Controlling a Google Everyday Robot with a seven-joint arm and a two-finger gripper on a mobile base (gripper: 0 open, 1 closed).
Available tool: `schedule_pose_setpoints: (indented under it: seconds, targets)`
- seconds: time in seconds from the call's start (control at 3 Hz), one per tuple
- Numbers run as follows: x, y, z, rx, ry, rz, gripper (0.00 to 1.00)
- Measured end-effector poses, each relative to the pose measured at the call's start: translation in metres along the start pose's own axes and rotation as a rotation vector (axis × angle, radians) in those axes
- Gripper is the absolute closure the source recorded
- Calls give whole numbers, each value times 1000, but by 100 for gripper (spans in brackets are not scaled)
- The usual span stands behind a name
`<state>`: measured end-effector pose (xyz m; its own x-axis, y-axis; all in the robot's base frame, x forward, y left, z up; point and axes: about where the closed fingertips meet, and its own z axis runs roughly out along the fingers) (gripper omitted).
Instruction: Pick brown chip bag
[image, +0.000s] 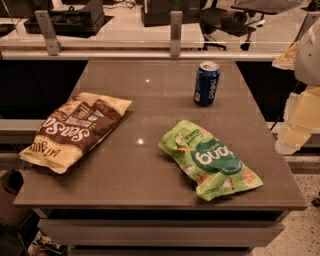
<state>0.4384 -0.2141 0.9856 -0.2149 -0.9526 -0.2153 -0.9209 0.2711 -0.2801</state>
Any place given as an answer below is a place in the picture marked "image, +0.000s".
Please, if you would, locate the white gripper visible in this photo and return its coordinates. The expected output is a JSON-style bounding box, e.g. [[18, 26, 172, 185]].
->
[[275, 86, 320, 155]]

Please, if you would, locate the brown chip bag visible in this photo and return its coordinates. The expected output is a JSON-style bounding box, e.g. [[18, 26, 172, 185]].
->
[[19, 93, 131, 174]]

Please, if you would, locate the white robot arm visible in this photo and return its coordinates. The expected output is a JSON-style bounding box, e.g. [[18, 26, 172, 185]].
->
[[272, 28, 320, 155]]

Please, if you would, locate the green snack bag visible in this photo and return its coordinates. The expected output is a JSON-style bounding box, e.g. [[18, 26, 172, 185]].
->
[[159, 120, 263, 201]]

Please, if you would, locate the blue soda can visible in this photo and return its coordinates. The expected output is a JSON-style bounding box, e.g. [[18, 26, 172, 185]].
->
[[194, 61, 220, 106]]

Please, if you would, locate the black office chair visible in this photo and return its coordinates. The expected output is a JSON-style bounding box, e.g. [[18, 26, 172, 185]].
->
[[200, 0, 300, 51]]

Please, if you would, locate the black cabinet in background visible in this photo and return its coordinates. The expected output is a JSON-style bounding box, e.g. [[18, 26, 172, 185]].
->
[[141, 0, 203, 27]]

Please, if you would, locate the black box on floor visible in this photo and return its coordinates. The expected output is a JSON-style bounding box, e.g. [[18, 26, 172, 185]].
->
[[36, 0, 113, 38]]

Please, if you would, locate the dark bin at left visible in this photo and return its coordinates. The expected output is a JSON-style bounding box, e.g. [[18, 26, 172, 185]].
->
[[0, 169, 38, 256]]

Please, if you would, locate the right metal rail bracket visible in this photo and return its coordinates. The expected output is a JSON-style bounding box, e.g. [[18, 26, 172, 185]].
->
[[294, 12, 320, 42]]

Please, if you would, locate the metal rail bracket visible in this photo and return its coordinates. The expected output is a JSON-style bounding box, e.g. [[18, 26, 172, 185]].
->
[[35, 10, 62, 56], [294, 12, 320, 42], [170, 11, 183, 57]]

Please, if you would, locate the middle metal rail bracket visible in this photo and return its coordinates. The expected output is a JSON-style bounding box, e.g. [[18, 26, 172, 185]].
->
[[170, 11, 183, 57]]

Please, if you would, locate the left metal rail bracket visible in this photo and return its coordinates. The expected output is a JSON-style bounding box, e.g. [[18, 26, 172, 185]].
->
[[35, 10, 62, 56]]

